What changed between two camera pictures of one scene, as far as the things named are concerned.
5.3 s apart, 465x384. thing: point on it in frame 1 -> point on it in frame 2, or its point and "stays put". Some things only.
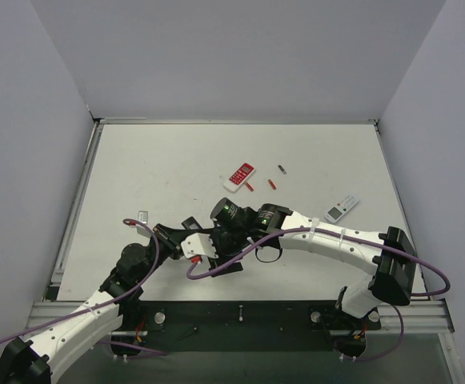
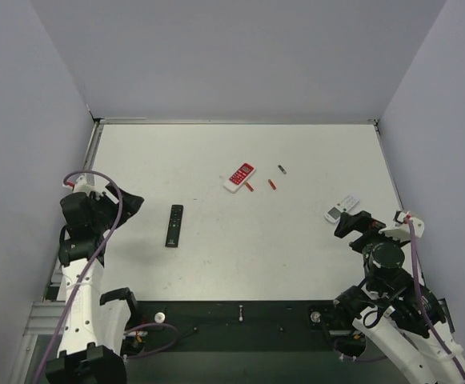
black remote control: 191,223 -> 174,230
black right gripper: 224,248 -> 360,229
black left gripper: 162,236 -> 117,202
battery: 249,186 stays put
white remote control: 340,209 stays put
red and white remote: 239,177 stays put
